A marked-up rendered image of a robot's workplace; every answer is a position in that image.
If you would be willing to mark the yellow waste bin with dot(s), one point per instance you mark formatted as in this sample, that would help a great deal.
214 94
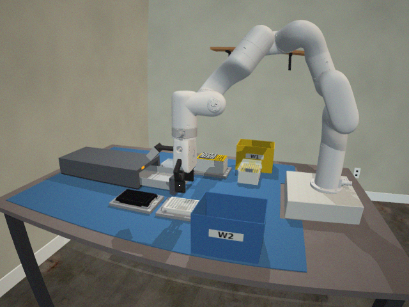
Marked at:
247 150

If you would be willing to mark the blue bench mat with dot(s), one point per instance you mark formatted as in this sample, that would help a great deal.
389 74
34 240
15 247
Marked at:
86 203

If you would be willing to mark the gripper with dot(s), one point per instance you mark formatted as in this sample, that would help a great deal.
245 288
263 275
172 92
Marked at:
184 157

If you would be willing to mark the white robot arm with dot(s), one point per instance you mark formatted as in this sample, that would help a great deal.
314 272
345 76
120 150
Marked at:
340 114

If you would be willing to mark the blue open-top bin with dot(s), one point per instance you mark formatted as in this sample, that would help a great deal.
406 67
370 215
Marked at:
227 237

